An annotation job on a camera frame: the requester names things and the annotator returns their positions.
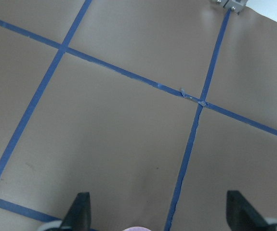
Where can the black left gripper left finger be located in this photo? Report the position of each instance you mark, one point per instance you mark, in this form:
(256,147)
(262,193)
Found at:
(78,217)

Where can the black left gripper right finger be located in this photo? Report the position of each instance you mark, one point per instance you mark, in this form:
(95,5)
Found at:
(241,215)

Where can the pink mesh cup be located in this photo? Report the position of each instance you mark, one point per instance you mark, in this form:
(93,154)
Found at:
(137,228)

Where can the aluminium frame post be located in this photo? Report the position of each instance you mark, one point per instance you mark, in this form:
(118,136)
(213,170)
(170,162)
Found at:
(233,5)

